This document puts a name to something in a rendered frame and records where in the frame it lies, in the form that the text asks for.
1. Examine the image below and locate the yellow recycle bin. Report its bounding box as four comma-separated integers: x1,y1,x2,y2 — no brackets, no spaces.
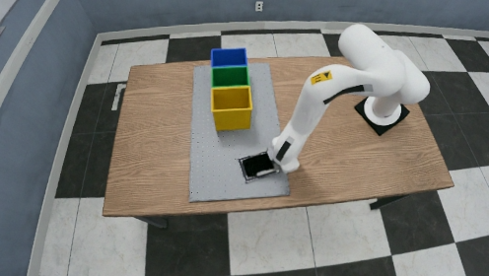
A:
211,86,252,131

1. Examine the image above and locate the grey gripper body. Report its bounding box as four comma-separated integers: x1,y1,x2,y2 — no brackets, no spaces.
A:
272,136,299,173

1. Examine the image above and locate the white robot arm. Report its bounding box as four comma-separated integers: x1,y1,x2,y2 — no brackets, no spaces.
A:
267,25,430,166

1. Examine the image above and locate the green bin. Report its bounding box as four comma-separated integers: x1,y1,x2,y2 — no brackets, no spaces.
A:
211,66,250,89

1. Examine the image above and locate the blue bin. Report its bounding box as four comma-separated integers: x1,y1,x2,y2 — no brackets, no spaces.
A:
211,48,247,68

